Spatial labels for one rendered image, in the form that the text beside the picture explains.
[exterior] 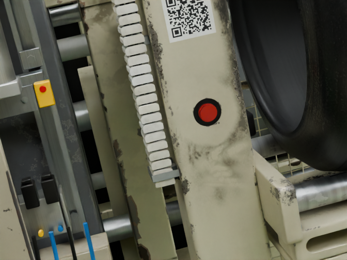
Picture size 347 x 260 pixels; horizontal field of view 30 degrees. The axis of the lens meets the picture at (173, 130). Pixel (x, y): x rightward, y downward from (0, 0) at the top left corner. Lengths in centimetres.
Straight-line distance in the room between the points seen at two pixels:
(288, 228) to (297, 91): 44
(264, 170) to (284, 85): 35
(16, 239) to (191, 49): 40
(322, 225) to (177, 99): 30
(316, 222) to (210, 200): 17
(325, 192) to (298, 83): 38
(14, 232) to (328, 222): 49
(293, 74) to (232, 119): 37
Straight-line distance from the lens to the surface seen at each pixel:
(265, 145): 131
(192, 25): 101
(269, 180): 103
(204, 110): 103
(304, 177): 140
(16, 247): 85
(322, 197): 106
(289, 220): 101
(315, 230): 105
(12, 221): 83
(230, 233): 112
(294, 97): 136
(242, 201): 110
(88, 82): 182
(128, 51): 101
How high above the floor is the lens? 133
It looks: 16 degrees down
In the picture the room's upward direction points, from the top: 12 degrees counter-clockwise
